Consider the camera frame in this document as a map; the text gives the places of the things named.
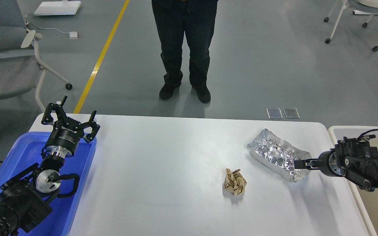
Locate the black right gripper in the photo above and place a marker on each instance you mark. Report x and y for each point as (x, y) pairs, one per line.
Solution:
(326, 163)

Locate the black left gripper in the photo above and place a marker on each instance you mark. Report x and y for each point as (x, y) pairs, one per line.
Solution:
(65, 136)

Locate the aluminium foil bag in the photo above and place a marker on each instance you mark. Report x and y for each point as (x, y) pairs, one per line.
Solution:
(278, 155)

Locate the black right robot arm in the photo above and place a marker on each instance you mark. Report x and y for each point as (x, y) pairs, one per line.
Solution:
(352, 158)

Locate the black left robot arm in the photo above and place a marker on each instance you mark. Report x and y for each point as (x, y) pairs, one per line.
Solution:
(42, 178)

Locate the metal floor plate right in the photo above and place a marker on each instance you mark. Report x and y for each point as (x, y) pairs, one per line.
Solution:
(291, 113)

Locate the metal floor plate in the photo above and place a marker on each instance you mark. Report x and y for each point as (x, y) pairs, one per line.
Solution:
(291, 113)
(274, 113)

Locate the metal floor plate left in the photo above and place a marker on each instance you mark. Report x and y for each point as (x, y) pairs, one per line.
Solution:
(274, 113)

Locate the crumpled brown paper ball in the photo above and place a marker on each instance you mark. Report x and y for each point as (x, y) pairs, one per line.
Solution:
(234, 182)

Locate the grey office chair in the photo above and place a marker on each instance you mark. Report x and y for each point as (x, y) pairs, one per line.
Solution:
(21, 67)

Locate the white flat floor box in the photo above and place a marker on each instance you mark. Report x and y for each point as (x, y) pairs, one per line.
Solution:
(57, 8)

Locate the white power adapter with cable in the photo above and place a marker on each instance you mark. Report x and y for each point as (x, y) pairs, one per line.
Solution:
(70, 34)

